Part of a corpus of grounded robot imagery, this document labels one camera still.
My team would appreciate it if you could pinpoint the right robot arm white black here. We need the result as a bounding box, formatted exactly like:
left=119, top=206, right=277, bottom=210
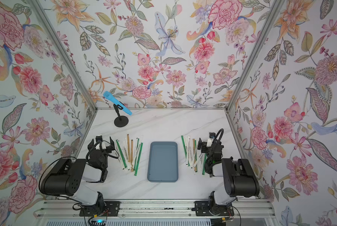
left=193, top=129, right=260, bottom=217

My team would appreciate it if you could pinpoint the brown paper straw left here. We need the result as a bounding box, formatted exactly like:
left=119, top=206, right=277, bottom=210
left=127, top=134, right=132, bottom=163

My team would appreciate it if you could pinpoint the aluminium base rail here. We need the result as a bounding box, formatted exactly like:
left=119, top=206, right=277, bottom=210
left=33, top=199, right=276, bottom=219

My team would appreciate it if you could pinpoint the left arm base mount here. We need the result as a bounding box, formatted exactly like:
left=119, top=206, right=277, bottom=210
left=79, top=201, right=120, bottom=217

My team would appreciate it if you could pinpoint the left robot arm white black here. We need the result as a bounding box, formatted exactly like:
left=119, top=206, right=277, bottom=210
left=39, top=136, right=119, bottom=216

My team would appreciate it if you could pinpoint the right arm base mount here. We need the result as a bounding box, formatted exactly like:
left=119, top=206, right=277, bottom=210
left=191, top=201, right=234, bottom=217

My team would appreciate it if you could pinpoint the blue-grey storage tray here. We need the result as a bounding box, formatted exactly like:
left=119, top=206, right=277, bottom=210
left=147, top=141, right=179, bottom=183

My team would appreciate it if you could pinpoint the brown straw right group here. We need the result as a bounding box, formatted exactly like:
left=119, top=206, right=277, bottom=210
left=193, top=139, right=198, bottom=172

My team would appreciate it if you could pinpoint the white wrapped straw left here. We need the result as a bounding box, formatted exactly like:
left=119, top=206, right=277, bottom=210
left=122, top=141, right=130, bottom=170

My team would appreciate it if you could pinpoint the blue microphone on stand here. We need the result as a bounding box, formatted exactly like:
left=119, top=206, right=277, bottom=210
left=103, top=91, right=132, bottom=115

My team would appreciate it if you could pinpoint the black round microphone stand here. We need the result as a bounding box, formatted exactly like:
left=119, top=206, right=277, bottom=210
left=113, top=104, right=129, bottom=128

